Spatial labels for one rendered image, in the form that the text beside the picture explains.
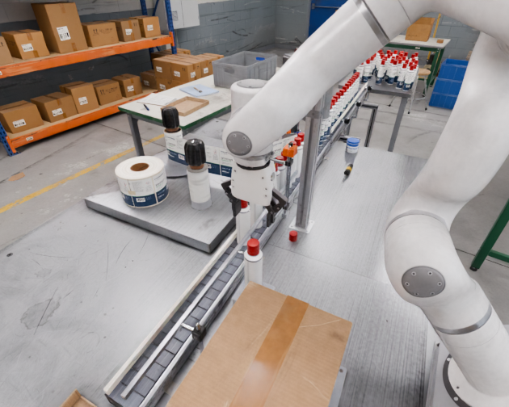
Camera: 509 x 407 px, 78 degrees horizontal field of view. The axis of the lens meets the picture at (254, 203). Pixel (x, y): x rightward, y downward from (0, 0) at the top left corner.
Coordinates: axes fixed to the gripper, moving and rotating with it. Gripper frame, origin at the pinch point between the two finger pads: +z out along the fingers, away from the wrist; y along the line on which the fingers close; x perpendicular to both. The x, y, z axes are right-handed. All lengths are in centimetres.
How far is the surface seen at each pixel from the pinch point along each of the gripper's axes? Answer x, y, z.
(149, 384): 33.5, 12.0, 33.4
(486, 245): -150, -96, 97
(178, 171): -51, 68, 32
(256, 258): 1.3, -1.5, 12.9
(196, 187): -31, 41, 22
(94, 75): -296, 427, 81
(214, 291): 2.6, 12.7, 33.4
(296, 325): 17.6, -18.6, 9.5
